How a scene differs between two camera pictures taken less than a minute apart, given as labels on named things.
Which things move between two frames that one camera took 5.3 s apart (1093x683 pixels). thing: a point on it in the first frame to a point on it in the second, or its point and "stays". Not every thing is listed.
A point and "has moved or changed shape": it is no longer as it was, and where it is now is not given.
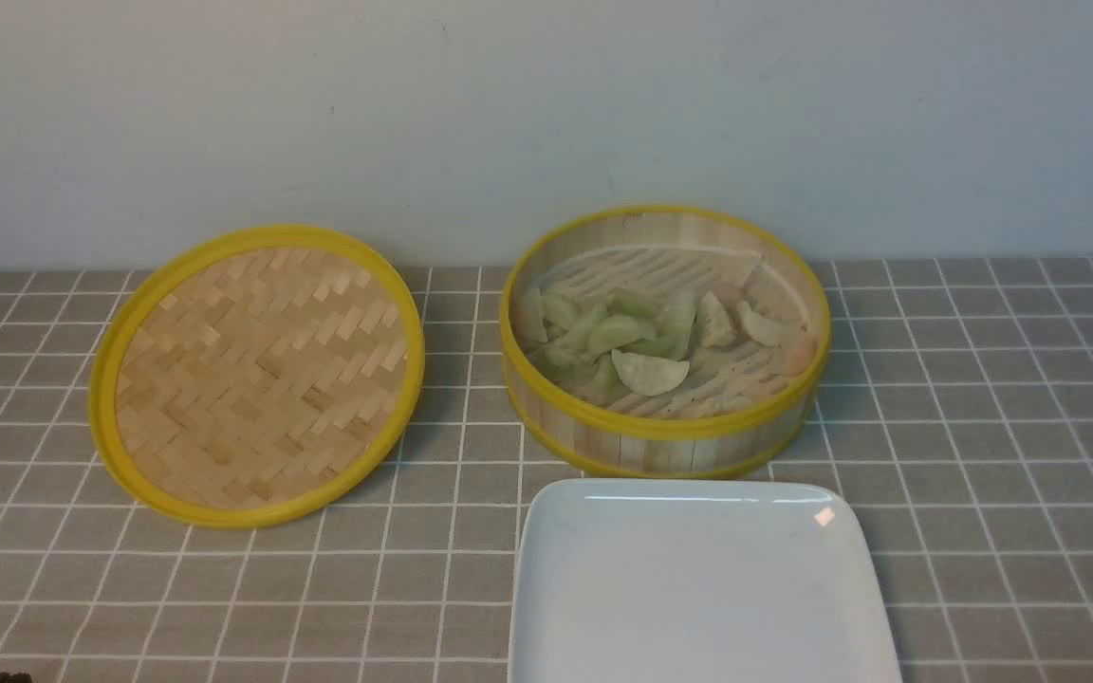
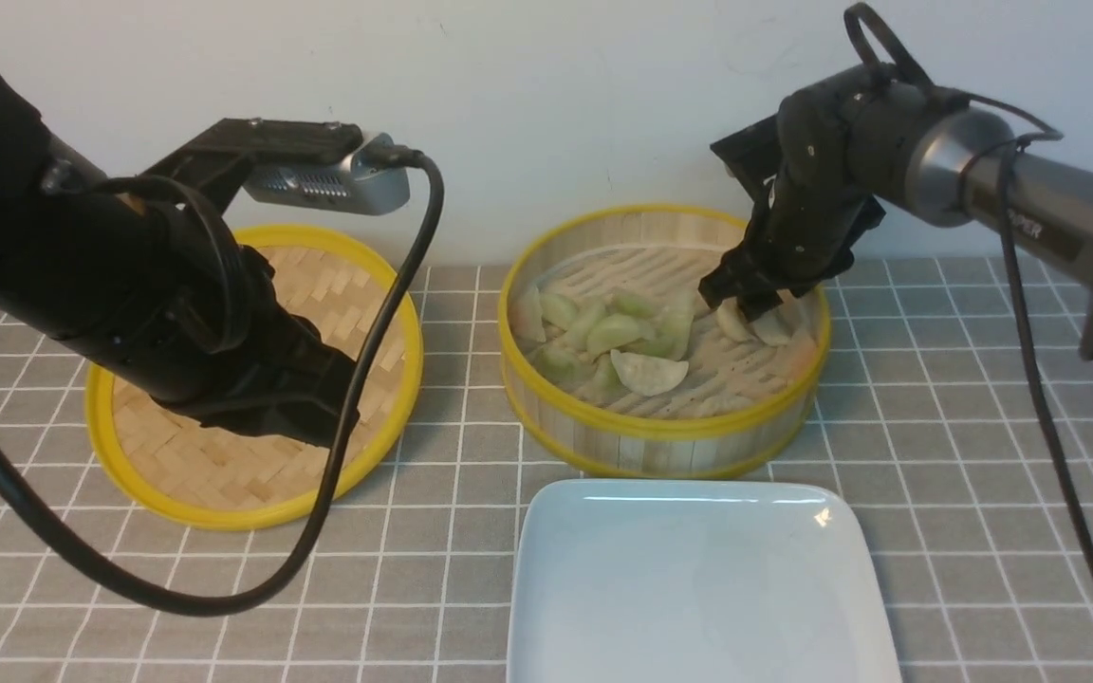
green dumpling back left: [560, 312] stays
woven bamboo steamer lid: [248, 375] stays
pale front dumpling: [649, 376] stays
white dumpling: [771, 332] has moved or changed shape
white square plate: [694, 581] stays
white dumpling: [718, 325] has moved or changed shape
